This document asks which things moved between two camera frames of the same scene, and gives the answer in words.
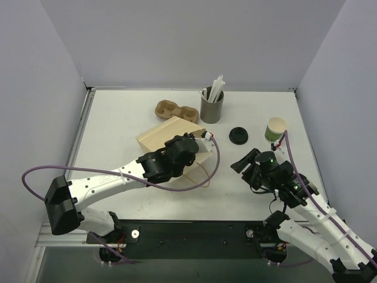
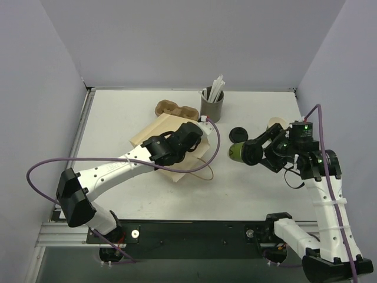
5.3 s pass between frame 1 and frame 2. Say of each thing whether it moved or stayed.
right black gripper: moved
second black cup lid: stayed
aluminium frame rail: stayed
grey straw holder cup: stayed
